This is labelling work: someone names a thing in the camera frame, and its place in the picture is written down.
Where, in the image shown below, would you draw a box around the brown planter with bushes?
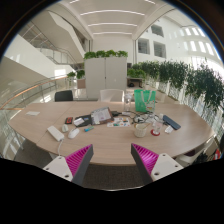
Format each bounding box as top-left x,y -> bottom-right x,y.
66,69 -> 87,90

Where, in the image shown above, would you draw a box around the dark blue keyboard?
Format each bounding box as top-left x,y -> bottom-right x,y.
162,114 -> 182,131

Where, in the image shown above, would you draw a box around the black flat case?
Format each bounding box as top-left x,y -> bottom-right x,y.
73,114 -> 94,128

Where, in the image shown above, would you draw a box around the white cabinet topped with plants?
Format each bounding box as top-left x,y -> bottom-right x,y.
83,49 -> 129,100

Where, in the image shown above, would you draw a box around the white tissue pack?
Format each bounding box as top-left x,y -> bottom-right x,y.
164,125 -> 175,135

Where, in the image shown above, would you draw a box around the row of green hedge plants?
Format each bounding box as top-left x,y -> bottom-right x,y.
126,59 -> 224,114

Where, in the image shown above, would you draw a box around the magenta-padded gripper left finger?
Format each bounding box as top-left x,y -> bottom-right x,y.
42,143 -> 95,187

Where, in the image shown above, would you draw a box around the green cat-print tote bag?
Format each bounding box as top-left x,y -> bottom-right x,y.
133,88 -> 157,113

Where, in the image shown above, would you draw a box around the clear plastic water bottle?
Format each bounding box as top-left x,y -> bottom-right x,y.
152,113 -> 165,134

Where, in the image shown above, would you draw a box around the white paper sheet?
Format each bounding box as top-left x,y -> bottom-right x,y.
25,110 -> 41,117

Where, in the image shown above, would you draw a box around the white grid-pattern cup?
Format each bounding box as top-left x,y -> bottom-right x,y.
133,122 -> 151,139

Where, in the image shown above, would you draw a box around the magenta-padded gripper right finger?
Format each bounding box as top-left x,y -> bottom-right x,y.
130,143 -> 185,186

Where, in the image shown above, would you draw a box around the clear tumbler with lid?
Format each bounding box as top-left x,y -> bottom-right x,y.
123,93 -> 133,113

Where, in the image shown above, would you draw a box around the black chair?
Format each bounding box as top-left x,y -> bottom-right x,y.
54,89 -> 74,102

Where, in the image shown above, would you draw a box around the white computer mouse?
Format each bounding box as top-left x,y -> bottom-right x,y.
67,127 -> 81,140

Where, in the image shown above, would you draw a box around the glass railing with wooden handrail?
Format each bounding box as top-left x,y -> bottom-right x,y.
0,74 -> 69,158

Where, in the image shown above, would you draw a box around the black tangled cables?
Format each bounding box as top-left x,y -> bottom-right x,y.
131,111 -> 158,125

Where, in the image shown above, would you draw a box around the ceiling light strips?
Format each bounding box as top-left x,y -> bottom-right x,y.
68,0 -> 158,36

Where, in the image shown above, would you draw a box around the colourful sticker sheet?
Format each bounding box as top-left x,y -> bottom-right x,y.
106,117 -> 132,128

